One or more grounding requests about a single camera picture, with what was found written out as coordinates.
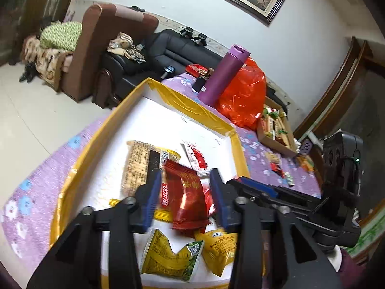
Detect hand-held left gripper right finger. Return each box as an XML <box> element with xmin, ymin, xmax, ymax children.
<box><xmin>210</xmin><ymin>169</ymin><xmax>343</xmax><ymax>289</ymax></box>

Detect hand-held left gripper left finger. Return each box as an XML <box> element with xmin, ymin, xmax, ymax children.
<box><xmin>27</xmin><ymin>169</ymin><xmax>163</xmax><ymax>289</ymax></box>

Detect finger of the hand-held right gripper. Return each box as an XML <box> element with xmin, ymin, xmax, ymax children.
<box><xmin>226</xmin><ymin>179</ymin><xmax>319</xmax><ymax>228</ymax></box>
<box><xmin>239</xmin><ymin>177</ymin><xmax>323</xmax><ymax>207</ymax></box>

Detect dark red snack packet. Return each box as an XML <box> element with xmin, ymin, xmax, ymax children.
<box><xmin>161</xmin><ymin>159</ymin><xmax>212</xmax><ymax>232</ymax></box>

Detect white red snack packet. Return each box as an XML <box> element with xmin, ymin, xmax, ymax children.
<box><xmin>180</xmin><ymin>141</ymin><xmax>211</xmax><ymax>177</ymax></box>

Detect yellow white cardboard tray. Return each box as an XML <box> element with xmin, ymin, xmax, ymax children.
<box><xmin>50</xmin><ymin>78</ymin><xmax>251</xmax><ymax>289</ymax></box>

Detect person's right forearm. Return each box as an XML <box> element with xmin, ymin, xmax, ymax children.
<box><xmin>326</xmin><ymin>245</ymin><xmax>367</xmax><ymax>289</ymax></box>

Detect shiny red snack packet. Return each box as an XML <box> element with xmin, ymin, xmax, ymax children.
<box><xmin>200</xmin><ymin>185</ymin><xmax>216</xmax><ymax>217</ymax></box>

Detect flat yellow snack packet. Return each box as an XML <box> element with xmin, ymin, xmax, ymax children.
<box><xmin>110</xmin><ymin>199</ymin><xmax>173</xmax><ymax>222</ymax></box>

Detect bright red snack packet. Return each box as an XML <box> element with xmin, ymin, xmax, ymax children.
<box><xmin>269</xmin><ymin>163</ymin><xmax>286</xmax><ymax>177</ymax></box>

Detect clear cracker packet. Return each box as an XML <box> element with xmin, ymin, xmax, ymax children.
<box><xmin>120</xmin><ymin>140</ymin><xmax>181</xmax><ymax>199</ymax></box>

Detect orange cracker packet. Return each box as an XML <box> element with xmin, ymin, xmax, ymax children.
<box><xmin>298</xmin><ymin>157</ymin><xmax>315</xmax><ymax>173</ymax></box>

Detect brown cardboard box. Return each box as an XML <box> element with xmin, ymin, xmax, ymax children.
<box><xmin>256</xmin><ymin>96</ymin><xmax>298</xmax><ymax>157</ymax></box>

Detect large yellow cracker packet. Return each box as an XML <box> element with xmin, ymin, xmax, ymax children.
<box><xmin>194</xmin><ymin>230</ymin><xmax>241</xmax><ymax>277</ymax></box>

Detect green floor mat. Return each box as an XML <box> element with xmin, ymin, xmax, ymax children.
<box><xmin>346</xmin><ymin>208</ymin><xmax>385</xmax><ymax>265</ymax></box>

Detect yellow green snack packet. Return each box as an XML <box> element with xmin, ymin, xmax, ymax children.
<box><xmin>140</xmin><ymin>229</ymin><xmax>205</xmax><ymax>282</ymax></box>

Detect pile of assorted snack packets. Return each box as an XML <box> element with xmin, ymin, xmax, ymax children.
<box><xmin>260</xmin><ymin>105</ymin><xmax>294</xmax><ymax>149</ymax></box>

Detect red plastic bag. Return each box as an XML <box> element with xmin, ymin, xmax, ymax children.
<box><xmin>217</xmin><ymin>57</ymin><xmax>268</xmax><ymax>130</ymax></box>

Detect small black box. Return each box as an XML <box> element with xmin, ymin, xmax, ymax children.
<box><xmin>192</xmin><ymin>77</ymin><xmax>208</xmax><ymax>92</ymax></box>

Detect purple thermos bottle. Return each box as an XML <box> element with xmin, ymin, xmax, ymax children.
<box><xmin>197</xmin><ymin>44</ymin><xmax>251</xmax><ymax>107</ymax></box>

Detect red gift box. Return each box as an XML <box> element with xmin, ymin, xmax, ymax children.
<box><xmin>185</xmin><ymin>64</ymin><xmax>215</xmax><ymax>79</ymax></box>

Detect black leather sofa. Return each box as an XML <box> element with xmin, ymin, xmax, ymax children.
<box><xmin>96</xmin><ymin>28</ymin><xmax>231</xmax><ymax>109</ymax></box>

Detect plaid clothes heap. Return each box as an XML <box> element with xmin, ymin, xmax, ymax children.
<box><xmin>108</xmin><ymin>33</ymin><xmax>148</xmax><ymax>64</ymax></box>

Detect brown armchair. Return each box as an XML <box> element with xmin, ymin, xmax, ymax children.
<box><xmin>57</xmin><ymin>3</ymin><xmax>160</xmax><ymax>103</ymax></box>

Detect black shoes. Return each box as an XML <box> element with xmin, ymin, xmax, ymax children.
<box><xmin>19</xmin><ymin>63</ymin><xmax>38</xmax><ymax>83</ymax></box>

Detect brown patterned blanket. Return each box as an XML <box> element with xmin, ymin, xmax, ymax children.
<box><xmin>21</xmin><ymin>34</ymin><xmax>74</xmax><ymax>86</ymax></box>

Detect green patterned cushion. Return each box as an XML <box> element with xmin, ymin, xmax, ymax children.
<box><xmin>39</xmin><ymin>21</ymin><xmax>82</xmax><ymax>50</ymax></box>

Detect dark wooden door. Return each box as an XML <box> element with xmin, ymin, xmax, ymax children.
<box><xmin>0</xmin><ymin>0</ymin><xmax>82</xmax><ymax>67</ymax></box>

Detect wooden door frame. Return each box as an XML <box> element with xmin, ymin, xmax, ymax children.
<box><xmin>293</xmin><ymin>36</ymin><xmax>385</xmax><ymax>145</ymax></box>

